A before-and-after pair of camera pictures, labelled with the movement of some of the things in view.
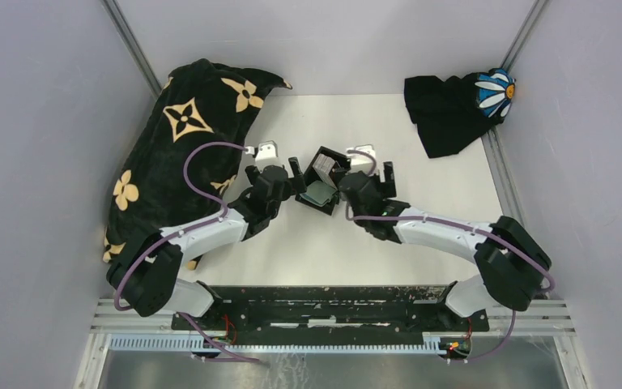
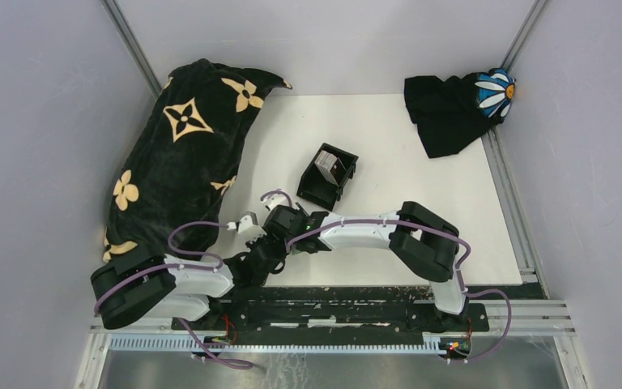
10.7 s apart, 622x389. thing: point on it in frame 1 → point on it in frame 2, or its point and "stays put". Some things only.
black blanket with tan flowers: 200,101 stays put
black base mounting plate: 337,310 stays put
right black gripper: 389,183 → 298,209
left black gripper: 296,182 → 252,244
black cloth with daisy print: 449,114 stays put
